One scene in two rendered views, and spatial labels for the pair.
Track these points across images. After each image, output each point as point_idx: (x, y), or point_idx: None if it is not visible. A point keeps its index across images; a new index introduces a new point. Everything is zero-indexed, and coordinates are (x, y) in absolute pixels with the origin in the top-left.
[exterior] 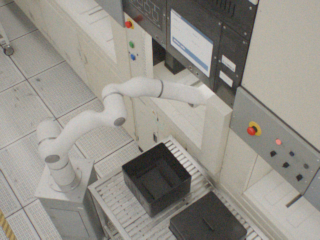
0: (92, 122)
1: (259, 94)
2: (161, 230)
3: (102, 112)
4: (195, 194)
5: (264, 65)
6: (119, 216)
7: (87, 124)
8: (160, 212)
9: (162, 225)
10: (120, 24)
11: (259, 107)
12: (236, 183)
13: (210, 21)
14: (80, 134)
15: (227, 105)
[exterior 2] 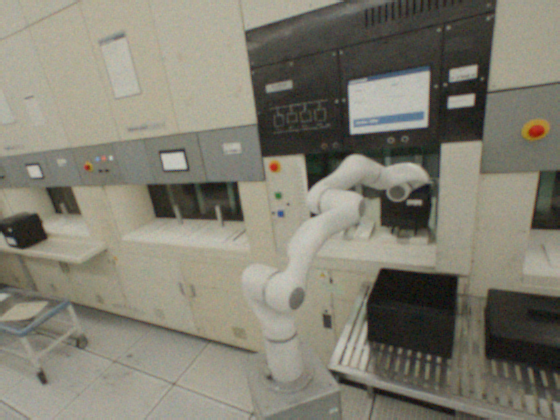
0: (325, 225)
1: (526, 76)
2: (484, 365)
3: (333, 207)
4: (464, 313)
5: (528, 25)
6: (410, 378)
7: (320, 231)
8: (453, 348)
9: (477, 360)
10: (258, 179)
11: (538, 88)
12: (508, 266)
13: (422, 40)
14: (314, 253)
15: (469, 141)
